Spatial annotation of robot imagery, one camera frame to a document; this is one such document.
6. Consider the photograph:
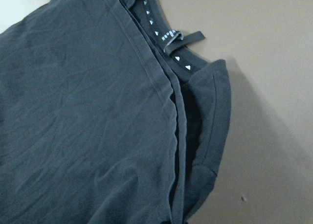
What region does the black graphic t-shirt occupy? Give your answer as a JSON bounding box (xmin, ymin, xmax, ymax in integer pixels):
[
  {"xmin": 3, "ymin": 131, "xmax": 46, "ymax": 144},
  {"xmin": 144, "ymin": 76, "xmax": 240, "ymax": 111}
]
[{"xmin": 0, "ymin": 0, "xmax": 231, "ymax": 224}]

